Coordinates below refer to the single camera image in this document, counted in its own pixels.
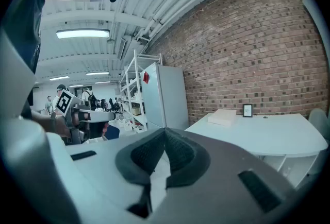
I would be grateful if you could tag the white metal shelf rack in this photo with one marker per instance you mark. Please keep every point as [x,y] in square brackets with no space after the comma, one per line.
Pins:
[131,89]

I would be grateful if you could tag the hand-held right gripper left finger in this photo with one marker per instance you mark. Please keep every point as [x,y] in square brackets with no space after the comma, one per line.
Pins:
[98,166]

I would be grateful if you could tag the black picture frame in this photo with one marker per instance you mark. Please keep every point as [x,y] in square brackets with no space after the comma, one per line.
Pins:
[248,111]

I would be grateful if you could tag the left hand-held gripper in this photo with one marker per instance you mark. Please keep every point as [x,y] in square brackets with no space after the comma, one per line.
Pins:
[65,103]

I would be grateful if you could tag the long ceiling light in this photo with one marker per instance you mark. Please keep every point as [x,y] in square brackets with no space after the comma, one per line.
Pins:
[82,33]
[59,78]
[97,73]

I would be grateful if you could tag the person's left forearm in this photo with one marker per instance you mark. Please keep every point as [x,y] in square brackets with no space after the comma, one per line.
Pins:
[42,122]

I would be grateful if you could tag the person's black shirt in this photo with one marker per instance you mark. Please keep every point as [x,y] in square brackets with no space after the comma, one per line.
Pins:
[23,17]

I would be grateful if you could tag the ceiling air vent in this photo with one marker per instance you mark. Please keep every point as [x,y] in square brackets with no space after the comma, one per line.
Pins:
[122,48]

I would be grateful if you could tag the grey wristband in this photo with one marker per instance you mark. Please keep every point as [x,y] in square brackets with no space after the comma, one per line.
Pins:
[53,121]

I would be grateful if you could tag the white refrigerator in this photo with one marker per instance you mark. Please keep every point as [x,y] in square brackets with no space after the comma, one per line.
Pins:
[165,96]

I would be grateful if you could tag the pale grey chair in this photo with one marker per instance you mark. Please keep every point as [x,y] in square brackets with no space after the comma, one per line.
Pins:
[319,122]

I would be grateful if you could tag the flat white box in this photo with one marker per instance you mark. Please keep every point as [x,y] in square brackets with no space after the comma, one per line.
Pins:
[222,117]

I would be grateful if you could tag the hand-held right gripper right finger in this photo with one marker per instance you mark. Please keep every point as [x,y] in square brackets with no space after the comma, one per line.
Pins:
[219,179]

